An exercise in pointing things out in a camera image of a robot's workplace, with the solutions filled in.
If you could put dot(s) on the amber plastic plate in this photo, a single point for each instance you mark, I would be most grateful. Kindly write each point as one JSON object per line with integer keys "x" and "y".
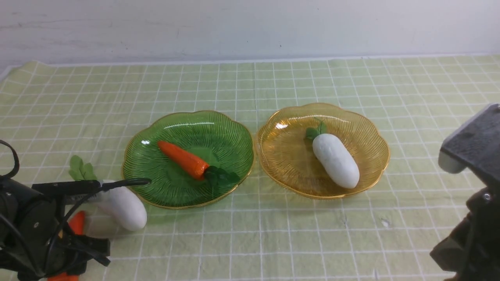
{"x": 286, "y": 155}

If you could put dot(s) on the white radish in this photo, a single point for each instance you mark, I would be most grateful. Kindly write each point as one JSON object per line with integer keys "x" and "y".
{"x": 338, "y": 163}
{"x": 120, "y": 203}

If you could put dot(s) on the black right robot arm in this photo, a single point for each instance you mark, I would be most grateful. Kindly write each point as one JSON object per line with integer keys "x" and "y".
{"x": 472, "y": 249}

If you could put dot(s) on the green plastic plate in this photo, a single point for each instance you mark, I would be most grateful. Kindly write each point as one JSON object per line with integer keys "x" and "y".
{"x": 211, "y": 135}

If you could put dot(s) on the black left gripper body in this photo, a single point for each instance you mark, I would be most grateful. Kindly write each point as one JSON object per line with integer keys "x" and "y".
{"x": 36, "y": 239}

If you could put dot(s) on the orange carrot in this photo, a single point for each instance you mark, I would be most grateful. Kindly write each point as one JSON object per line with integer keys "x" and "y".
{"x": 77, "y": 225}
{"x": 196, "y": 167}

